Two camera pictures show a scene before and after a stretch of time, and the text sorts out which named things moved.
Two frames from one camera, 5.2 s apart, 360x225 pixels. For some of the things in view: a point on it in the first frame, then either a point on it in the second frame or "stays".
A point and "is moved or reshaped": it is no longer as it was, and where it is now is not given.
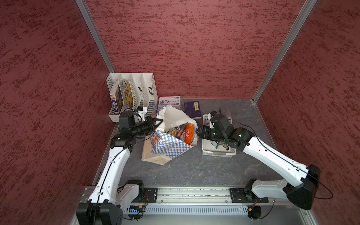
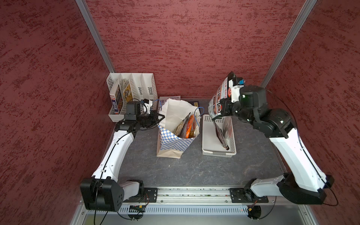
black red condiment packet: [181, 131] to [221, 94]
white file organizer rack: [128, 91] stays
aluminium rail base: [203, 200] stays
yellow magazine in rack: [128, 96] stays
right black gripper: [204, 132] to [226, 103]
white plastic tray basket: [221, 148] stays
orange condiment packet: [189, 133] to [189, 125]
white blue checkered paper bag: [175, 137] is moved or reshaped
